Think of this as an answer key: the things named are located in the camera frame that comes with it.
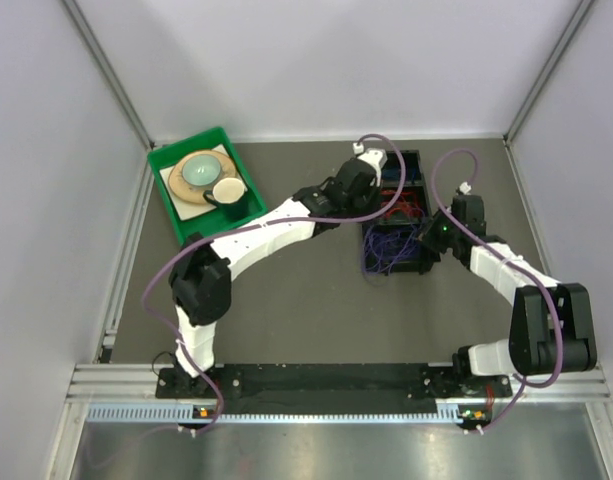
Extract blue thin wire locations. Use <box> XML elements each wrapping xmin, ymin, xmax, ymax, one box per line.
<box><xmin>380</xmin><ymin>162</ymin><xmax>422</xmax><ymax>184</ymax></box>

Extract red thin wires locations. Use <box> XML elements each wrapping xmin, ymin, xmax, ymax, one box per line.
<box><xmin>379</xmin><ymin>187</ymin><xmax>427</xmax><ymax>224</ymax></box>

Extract black three-compartment tray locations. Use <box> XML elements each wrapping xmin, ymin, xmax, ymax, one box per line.
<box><xmin>361</xmin><ymin>150</ymin><xmax>440</xmax><ymax>275</ymax></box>

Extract purple thin wires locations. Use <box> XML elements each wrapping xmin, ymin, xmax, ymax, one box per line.
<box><xmin>361</xmin><ymin>224</ymin><xmax>427</xmax><ymax>287</ymax></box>

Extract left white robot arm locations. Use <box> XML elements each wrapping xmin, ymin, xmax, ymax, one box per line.
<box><xmin>169</xmin><ymin>148</ymin><xmax>387</xmax><ymax>397</ymax></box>

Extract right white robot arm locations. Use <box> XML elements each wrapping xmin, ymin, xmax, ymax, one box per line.
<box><xmin>419</xmin><ymin>194</ymin><xmax>597</xmax><ymax>396</ymax></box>

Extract dark green mug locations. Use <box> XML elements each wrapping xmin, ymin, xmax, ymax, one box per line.
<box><xmin>203</xmin><ymin>178</ymin><xmax>248</xmax><ymax>221</ymax></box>

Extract green plastic bin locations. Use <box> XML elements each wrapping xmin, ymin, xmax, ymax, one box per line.
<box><xmin>148</xmin><ymin>127</ymin><xmax>268</xmax><ymax>243</ymax></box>

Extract light teal bowl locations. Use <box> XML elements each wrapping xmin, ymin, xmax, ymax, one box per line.
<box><xmin>181</xmin><ymin>153</ymin><xmax>222</xmax><ymax>187</ymax></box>

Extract wooden round plate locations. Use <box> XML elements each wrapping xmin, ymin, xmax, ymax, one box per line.
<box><xmin>167</xmin><ymin>150</ymin><xmax>238</xmax><ymax>204</ymax></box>

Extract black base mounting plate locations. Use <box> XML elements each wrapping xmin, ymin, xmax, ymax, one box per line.
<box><xmin>156</xmin><ymin>363</ymin><xmax>512</xmax><ymax>400</ymax></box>

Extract white square board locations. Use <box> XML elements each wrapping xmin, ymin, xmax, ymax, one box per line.
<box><xmin>159</xmin><ymin>144</ymin><xmax>241</xmax><ymax>221</ymax></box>

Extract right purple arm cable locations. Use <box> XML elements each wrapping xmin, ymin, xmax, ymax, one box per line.
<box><xmin>429</xmin><ymin>147</ymin><xmax>565</xmax><ymax>436</ymax></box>

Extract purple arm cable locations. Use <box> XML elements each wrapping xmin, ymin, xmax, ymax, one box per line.
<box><xmin>429</xmin><ymin>147</ymin><xmax>565</xmax><ymax>436</ymax></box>
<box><xmin>141</xmin><ymin>132</ymin><xmax>407</xmax><ymax>436</ymax></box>

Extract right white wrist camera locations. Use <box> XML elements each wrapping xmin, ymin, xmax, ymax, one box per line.
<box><xmin>456</xmin><ymin>182</ymin><xmax>472</xmax><ymax>195</ymax></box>

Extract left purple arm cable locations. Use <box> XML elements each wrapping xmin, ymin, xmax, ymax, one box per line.
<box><xmin>141</xmin><ymin>132</ymin><xmax>407</xmax><ymax>436</ymax></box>

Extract slotted grey cable duct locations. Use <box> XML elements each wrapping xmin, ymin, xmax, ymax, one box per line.
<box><xmin>86</xmin><ymin>403</ymin><xmax>463</xmax><ymax>424</ymax></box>

